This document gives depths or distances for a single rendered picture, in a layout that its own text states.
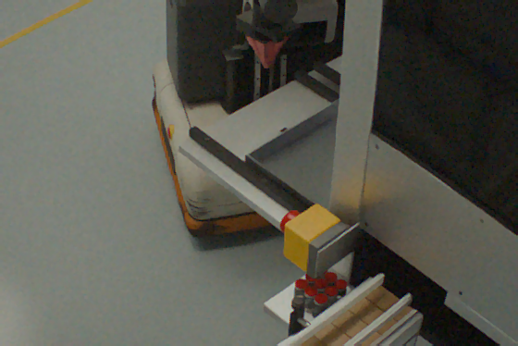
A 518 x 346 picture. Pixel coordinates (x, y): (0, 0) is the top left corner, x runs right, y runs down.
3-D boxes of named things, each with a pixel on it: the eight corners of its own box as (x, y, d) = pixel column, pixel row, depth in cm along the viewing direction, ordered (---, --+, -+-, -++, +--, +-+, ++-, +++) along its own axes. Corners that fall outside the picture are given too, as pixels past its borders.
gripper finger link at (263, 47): (263, 79, 159) (264, 34, 153) (235, 63, 163) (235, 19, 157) (290, 65, 162) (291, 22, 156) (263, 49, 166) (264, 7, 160)
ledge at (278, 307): (376, 315, 148) (377, 307, 146) (321, 356, 141) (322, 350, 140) (318, 271, 155) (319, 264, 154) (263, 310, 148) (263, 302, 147)
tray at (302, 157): (465, 195, 167) (469, 181, 165) (381, 266, 153) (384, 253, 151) (339, 110, 185) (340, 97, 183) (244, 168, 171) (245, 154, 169)
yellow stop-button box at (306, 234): (345, 257, 144) (350, 225, 139) (314, 279, 141) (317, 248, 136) (313, 232, 148) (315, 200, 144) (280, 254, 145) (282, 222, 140)
